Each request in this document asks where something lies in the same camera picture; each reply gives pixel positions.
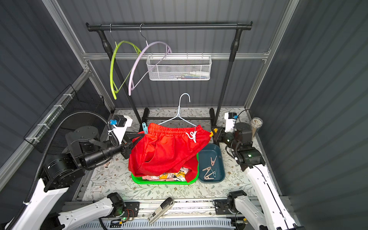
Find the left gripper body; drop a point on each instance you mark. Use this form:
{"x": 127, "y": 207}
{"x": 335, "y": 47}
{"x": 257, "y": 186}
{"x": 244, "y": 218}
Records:
{"x": 126, "y": 149}

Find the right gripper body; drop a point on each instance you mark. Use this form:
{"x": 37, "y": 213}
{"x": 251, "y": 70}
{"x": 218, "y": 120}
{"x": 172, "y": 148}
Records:
{"x": 220, "y": 136}

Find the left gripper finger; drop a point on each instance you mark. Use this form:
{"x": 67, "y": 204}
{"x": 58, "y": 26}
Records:
{"x": 132, "y": 135}
{"x": 134, "y": 142}

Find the yellow clothespin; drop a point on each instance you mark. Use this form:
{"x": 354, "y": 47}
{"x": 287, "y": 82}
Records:
{"x": 211, "y": 132}

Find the blue clothespin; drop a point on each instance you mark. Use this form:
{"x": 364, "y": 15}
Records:
{"x": 145, "y": 128}

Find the salmon clothespin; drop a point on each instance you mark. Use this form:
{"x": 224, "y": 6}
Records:
{"x": 213, "y": 161}

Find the red shorts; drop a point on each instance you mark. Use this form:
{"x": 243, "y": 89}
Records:
{"x": 166, "y": 149}

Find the pink clothespin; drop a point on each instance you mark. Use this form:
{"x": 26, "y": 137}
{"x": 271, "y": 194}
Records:
{"x": 207, "y": 169}
{"x": 107, "y": 165}

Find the teal clothespin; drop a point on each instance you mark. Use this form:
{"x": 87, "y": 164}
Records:
{"x": 213, "y": 174}

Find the beige clothespin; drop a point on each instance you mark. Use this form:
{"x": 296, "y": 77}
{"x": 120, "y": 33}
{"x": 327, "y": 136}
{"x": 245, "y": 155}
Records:
{"x": 206, "y": 177}

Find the light blue wire hanger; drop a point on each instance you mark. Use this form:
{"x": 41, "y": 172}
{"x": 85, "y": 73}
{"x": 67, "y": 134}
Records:
{"x": 178, "y": 115}

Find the comic print shorts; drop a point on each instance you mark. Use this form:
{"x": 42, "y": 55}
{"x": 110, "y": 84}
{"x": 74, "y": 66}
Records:
{"x": 177, "y": 176}

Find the pink tie-dye shorts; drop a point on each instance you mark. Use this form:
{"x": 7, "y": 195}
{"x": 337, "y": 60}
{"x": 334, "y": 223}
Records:
{"x": 151, "y": 178}

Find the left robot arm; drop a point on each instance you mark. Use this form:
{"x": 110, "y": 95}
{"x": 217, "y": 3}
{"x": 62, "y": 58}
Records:
{"x": 55, "y": 174}

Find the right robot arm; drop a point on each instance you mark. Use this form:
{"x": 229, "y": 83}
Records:
{"x": 272, "y": 215}

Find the fallen pink clothespin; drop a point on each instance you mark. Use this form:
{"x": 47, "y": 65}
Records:
{"x": 107, "y": 165}

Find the dark teal tray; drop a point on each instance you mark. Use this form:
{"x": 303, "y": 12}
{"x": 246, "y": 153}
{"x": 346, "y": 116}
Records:
{"x": 211, "y": 150}

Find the green plastic basket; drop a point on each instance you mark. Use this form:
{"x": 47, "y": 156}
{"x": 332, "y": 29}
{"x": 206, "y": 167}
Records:
{"x": 138, "y": 180}

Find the clear tube of sticks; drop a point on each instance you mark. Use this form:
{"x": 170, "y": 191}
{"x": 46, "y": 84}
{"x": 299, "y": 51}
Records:
{"x": 255, "y": 124}

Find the silver black handheld device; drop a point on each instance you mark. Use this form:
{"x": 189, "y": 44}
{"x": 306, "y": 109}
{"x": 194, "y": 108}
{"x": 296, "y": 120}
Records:
{"x": 162, "y": 209}

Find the black clothes rack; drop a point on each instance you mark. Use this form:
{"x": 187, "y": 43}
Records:
{"x": 239, "y": 28}

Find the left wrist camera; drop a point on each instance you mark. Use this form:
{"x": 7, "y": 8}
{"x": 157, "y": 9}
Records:
{"x": 117, "y": 128}

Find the white wire wall basket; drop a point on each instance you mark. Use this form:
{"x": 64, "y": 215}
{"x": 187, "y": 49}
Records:
{"x": 186, "y": 68}

